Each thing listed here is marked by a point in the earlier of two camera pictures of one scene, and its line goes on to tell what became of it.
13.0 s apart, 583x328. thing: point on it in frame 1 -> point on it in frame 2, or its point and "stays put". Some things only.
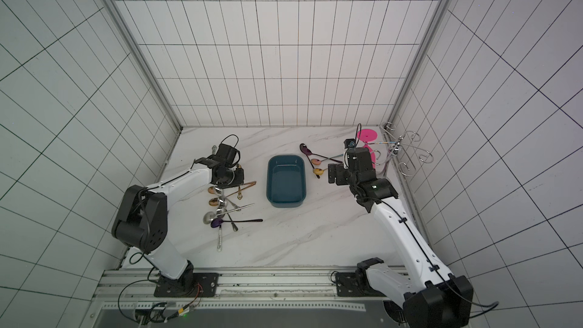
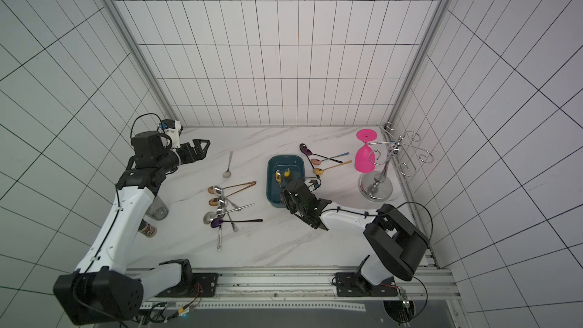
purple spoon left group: x=218 y=222 stays put
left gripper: x=239 y=181 -> x=200 y=153
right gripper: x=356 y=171 -> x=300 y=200
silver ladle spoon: x=209 y=216 stays put
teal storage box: x=286 y=181 stays put
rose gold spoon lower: x=215 y=201 stays put
